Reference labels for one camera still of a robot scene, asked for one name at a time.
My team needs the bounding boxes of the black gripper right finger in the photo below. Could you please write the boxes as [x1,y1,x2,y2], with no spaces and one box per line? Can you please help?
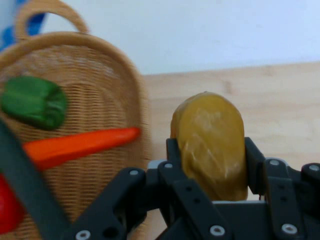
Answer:
[244,136,320,240]

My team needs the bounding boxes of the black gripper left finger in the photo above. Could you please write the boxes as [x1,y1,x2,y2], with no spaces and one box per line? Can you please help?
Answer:
[71,138,234,240]

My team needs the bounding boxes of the brown potato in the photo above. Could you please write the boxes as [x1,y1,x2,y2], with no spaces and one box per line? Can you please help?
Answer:
[170,91,249,202]

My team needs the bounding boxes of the orange carrot with green leaves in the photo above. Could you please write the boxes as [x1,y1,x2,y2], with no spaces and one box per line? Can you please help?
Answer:
[21,126,142,171]

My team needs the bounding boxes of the dark green cucumber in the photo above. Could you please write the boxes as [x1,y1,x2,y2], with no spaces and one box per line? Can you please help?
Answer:
[0,119,75,240]

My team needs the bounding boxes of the woven wicker basket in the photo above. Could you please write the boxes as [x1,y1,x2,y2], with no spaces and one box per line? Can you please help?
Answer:
[0,0,154,240]

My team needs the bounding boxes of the red tomato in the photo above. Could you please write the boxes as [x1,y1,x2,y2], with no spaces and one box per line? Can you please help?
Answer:
[0,171,28,235]

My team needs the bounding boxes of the green bell pepper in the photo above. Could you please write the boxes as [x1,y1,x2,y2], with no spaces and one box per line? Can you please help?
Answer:
[0,76,68,131]

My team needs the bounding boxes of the blue cloth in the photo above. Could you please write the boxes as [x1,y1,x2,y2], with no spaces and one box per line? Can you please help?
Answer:
[0,11,49,51]

